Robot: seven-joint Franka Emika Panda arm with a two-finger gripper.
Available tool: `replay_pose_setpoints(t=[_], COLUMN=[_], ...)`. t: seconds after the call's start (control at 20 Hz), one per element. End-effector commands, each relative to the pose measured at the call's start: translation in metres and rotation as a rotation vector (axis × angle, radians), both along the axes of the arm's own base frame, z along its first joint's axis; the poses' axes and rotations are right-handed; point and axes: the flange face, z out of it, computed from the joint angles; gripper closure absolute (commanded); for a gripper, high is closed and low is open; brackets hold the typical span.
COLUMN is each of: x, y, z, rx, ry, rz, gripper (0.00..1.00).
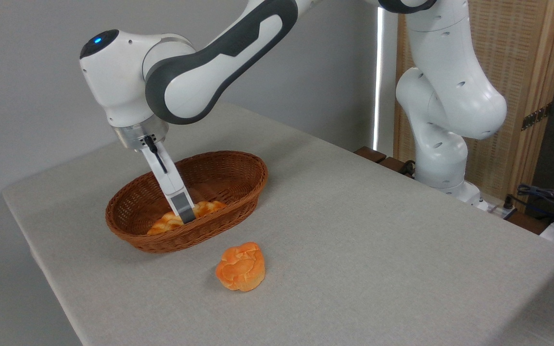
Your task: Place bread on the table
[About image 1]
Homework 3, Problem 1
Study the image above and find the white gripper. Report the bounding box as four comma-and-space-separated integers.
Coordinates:
138, 141, 197, 225

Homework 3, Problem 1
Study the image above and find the braided golden bread loaf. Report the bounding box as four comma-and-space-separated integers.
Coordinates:
147, 200, 227, 236

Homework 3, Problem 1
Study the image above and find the round orange bread bun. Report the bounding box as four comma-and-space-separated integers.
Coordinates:
215, 242, 266, 292

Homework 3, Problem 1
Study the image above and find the brown wicker oval basket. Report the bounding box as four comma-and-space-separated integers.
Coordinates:
105, 150, 269, 254

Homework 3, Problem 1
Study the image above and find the grey tablecloth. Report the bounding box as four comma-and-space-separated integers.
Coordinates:
2, 103, 554, 346

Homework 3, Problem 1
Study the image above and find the dark metal screen hinge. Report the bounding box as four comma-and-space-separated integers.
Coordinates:
521, 103, 552, 131

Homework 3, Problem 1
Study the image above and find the wooden rattan folding screen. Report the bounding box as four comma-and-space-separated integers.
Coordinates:
393, 0, 554, 213

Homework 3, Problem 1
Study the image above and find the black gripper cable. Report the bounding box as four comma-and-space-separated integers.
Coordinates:
144, 136, 168, 174

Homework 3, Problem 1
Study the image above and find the blue-grey cable bundle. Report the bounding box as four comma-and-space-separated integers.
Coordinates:
516, 184, 554, 218

